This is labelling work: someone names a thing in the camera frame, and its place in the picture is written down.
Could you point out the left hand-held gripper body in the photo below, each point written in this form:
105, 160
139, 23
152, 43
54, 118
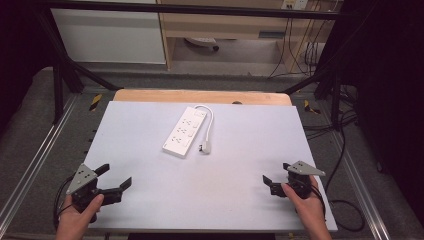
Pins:
82, 178

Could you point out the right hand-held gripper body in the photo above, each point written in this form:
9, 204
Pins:
301, 181

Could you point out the person's right hand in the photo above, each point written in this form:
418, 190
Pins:
308, 210

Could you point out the person's left hand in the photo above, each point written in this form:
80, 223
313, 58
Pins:
76, 218

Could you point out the white plug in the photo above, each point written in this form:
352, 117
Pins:
205, 147

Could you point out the white power strip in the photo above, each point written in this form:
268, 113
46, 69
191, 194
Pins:
185, 131

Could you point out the black metal stand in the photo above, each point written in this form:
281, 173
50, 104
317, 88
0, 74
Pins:
328, 83
59, 83

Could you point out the wooden table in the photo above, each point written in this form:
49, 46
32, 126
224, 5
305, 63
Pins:
200, 96

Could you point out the black curtain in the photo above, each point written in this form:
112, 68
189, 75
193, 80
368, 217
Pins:
20, 60
390, 100

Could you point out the white cabinet panel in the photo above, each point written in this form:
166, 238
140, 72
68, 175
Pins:
106, 36

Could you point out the grey chair base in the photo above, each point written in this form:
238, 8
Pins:
204, 42

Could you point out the light wooden desk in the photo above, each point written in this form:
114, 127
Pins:
226, 25

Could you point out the black metal crossbar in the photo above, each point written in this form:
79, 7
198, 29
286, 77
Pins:
200, 9

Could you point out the aluminium rail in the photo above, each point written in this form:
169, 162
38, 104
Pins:
36, 156
358, 186

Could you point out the white wall socket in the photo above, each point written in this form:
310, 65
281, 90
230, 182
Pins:
294, 4

